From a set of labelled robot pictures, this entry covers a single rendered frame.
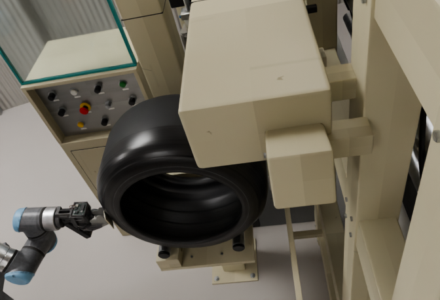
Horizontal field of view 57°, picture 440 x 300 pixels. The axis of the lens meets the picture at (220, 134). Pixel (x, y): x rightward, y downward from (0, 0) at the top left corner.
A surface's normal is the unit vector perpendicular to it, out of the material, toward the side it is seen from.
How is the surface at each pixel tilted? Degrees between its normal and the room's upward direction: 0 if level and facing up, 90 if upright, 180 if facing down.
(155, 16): 90
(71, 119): 90
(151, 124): 5
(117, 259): 0
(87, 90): 90
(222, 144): 90
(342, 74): 0
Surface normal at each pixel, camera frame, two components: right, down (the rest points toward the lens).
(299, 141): -0.18, -0.88
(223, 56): -0.19, -0.70
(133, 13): 0.00, 0.70
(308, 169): -0.07, 0.45
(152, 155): -0.19, -0.04
